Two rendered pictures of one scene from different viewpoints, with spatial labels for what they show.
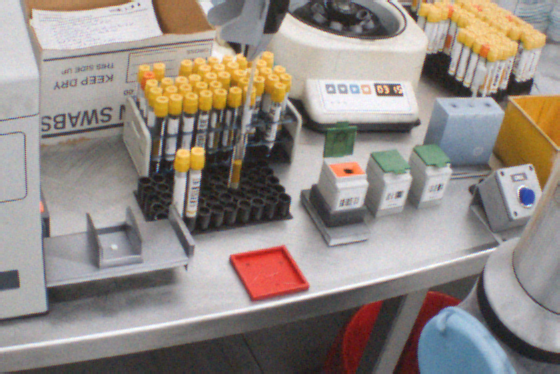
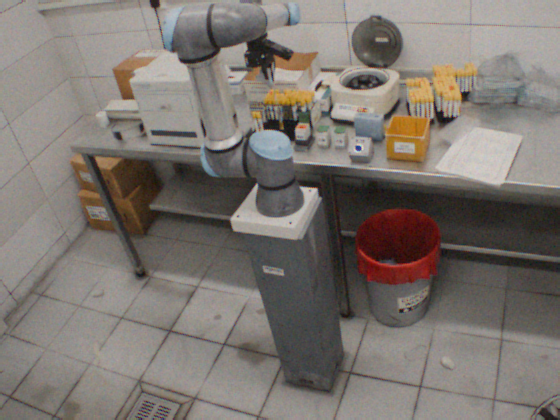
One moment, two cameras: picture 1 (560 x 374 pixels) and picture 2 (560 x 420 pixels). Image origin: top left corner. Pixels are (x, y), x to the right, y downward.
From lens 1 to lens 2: 1.51 m
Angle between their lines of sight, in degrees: 46
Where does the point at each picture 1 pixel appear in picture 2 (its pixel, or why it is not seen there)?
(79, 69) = (256, 87)
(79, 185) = (249, 122)
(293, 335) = not seen: hidden behind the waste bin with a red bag
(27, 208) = (194, 114)
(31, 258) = (198, 129)
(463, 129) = (362, 123)
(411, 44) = (372, 93)
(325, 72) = (340, 100)
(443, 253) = (325, 161)
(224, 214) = not seen: hidden behind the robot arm
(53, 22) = (279, 73)
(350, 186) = (298, 131)
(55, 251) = not seen: hidden behind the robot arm
